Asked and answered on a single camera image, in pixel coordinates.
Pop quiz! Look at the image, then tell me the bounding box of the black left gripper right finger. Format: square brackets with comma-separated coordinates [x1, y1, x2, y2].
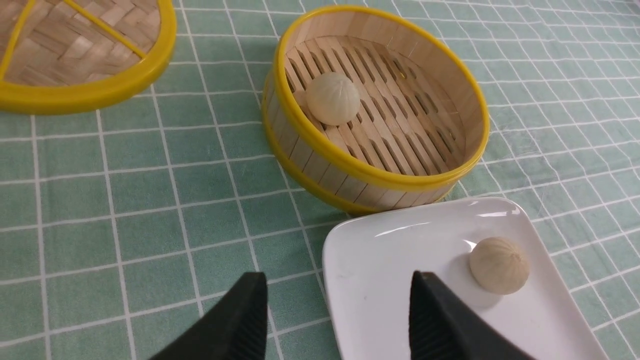
[408, 271, 533, 360]

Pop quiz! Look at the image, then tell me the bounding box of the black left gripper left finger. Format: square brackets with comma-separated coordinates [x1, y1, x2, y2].
[151, 272, 269, 360]

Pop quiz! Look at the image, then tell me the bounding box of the beige steamed bun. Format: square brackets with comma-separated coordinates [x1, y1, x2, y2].
[468, 237, 530, 296]

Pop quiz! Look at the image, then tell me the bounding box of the white steamed bun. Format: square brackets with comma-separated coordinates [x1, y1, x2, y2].
[305, 71, 361, 126]

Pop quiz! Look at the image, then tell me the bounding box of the white square plate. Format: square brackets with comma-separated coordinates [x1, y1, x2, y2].
[322, 197, 607, 360]

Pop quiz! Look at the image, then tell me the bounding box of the green checkered tablecloth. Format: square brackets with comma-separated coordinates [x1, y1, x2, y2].
[0, 0, 640, 360]

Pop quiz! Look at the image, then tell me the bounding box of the yellow rimmed bamboo steamer basket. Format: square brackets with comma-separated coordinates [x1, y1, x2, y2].
[262, 4, 490, 215]

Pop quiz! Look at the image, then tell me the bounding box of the yellow rimmed bamboo steamer lid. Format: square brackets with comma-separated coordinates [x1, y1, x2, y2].
[0, 0, 178, 116]

